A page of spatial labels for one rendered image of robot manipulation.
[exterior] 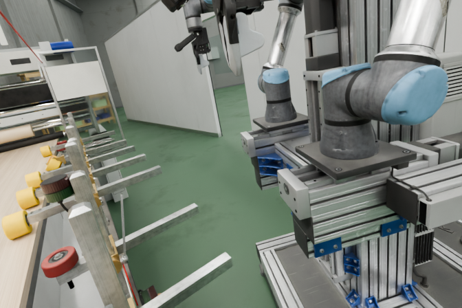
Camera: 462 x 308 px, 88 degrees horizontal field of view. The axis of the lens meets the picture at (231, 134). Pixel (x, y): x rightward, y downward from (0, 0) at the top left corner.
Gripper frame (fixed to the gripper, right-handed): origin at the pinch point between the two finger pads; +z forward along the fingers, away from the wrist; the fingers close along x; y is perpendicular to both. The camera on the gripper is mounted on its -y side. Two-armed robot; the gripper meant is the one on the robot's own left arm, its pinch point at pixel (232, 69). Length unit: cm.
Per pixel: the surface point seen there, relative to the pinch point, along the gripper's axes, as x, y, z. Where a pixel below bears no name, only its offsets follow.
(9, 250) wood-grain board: 34, -71, 41
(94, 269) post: -1.3, -30.7, 29.4
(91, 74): 244, -101, -17
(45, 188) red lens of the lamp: 19, -46, 19
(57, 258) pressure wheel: 22, -52, 41
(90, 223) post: -0.6, -29.0, 20.9
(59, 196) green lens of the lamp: 19, -43, 22
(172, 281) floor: 98, -45, 131
